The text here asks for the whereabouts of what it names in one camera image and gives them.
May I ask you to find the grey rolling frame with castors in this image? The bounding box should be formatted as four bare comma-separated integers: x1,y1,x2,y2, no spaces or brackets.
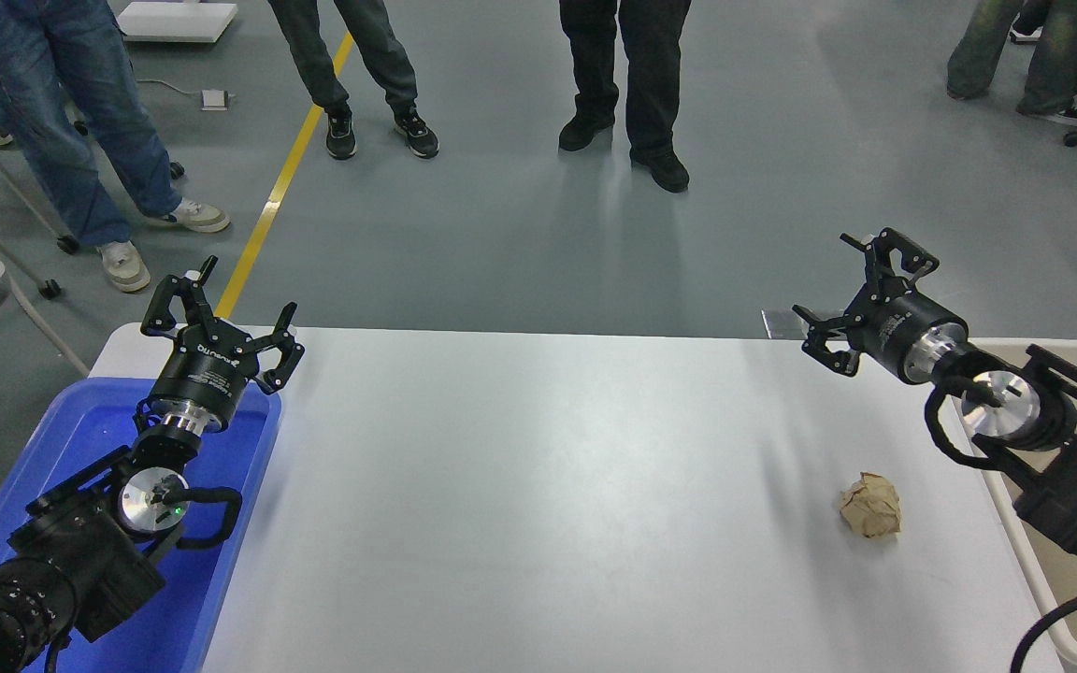
0,126,186,302

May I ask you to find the crumpled tan paper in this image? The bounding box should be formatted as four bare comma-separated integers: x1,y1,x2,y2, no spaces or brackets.
839,472,903,540

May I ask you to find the person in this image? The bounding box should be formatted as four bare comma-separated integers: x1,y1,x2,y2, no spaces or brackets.
945,0,1077,127
557,0,692,194
0,0,231,294
267,0,441,160

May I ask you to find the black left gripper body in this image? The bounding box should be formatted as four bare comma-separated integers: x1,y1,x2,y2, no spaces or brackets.
147,324,262,429

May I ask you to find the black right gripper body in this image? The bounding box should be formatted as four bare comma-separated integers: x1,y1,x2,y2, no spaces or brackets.
851,291,962,382

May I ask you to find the blue plastic tray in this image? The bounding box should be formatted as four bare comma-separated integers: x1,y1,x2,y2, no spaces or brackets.
0,377,282,673

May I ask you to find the white flat floor board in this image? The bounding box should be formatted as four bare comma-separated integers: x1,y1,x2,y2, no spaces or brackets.
116,0,240,44

